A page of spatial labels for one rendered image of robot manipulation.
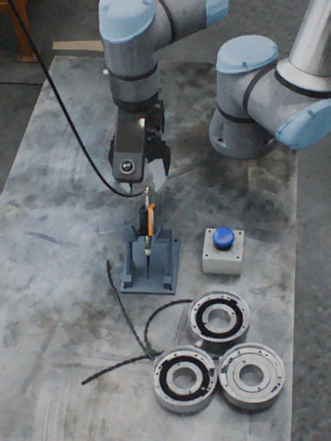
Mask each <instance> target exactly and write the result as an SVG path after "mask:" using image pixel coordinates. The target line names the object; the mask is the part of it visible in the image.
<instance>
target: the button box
mask: <svg viewBox="0 0 331 441"><path fill-rule="evenodd" d="M215 230H217V229H206V234H205V242H204V248H203V273H211V274H223V275H236V276H241V270H242V259H243V250H244V231H233V232H234V243H233V244H232V245H229V246H219V245H217V244H216V243H215V242H214V240H212V233H214V232H215Z"/></svg>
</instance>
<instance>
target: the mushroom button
mask: <svg viewBox="0 0 331 441"><path fill-rule="evenodd" d="M212 240H214V242H215V243H216V244H217V245H219V246H229V245H232V244H233V243H234V232H233V231H232V230H231V229H229V228H226V227H221V228H218V229H217V230H215V232H214V233H212Z"/></svg>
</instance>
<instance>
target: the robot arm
mask: <svg viewBox="0 0 331 441"><path fill-rule="evenodd" d="M228 6H229V4H228V0H101V1H100V5H99V9H100V11H99V16H100V32H101V35H102V37H103V49H104V56H105V63H106V68H107V70H104V71H103V75H104V76H105V77H108V78H109V87H110V91H111V94H112V100H113V103H114V104H115V105H116V106H117V107H118V109H117V111H116V124H115V125H116V131H115V132H114V133H113V140H111V141H110V148H109V163H110V165H111V168H112V176H113V178H114V179H115V180H116V181H117V182H118V183H121V184H122V186H123V188H124V189H125V190H126V191H127V192H128V193H131V192H132V183H141V182H142V181H143V178H144V166H145V158H147V159H148V165H147V167H148V170H150V171H151V172H152V174H153V183H154V191H155V192H156V194H160V193H161V192H162V190H163V189H164V187H165V185H166V179H167V177H168V172H169V168H170V164H171V150H170V147H169V146H168V145H167V144H166V141H162V133H164V131H165V124H166V123H165V110H164V100H158V97H159V66H158V55H157V52H158V49H160V48H163V47H166V46H168V45H170V44H172V43H175V42H177V41H179V40H182V39H184V37H187V36H189V35H191V34H194V33H196V32H199V31H201V30H205V29H207V28H208V27H209V25H212V24H214V23H216V22H219V21H220V20H221V19H222V18H224V17H225V16H226V15H227V13H228ZM216 69H217V107H216V110H215V113H214V116H213V118H211V120H210V123H209V141H210V143H211V145H213V147H214V148H215V149H216V150H217V151H218V152H219V153H221V154H222V155H224V156H228V157H230V158H238V159H252V158H259V157H262V156H265V155H266V154H268V153H269V152H271V151H272V149H273V148H274V147H275V146H276V145H277V144H278V142H279V141H280V142H283V143H284V144H285V145H287V146H289V147H290V148H293V149H304V148H306V147H309V146H312V145H314V144H315V143H317V142H318V141H319V140H321V139H322V137H323V136H324V135H325V134H327V133H328V132H329V131H330V130H331V0H310V1H309V6H308V8H307V10H306V13H305V16H304V18H303V22H302V25H301V27H300V30H298V33H297V37H296V40H295V42H294V45H293V48H292V49H291V53H290V57H289V58H286V59H282V60H280V61H279V60H278V46H277V44H276V43H275V42H273V41H272V40H269V38H267V37H265V36H260V35H243V36H240V37H235V39H233V40H230V41H229V42H227V43H226V44H225V45H222V47H221V48H220V51H219V53H218V56H217V64H216ZM157 103H158V104H160V109H159V108H158V107H154V105H156V104H157ZM161 127H162V133H161V132H159V131H161Z"/></svg>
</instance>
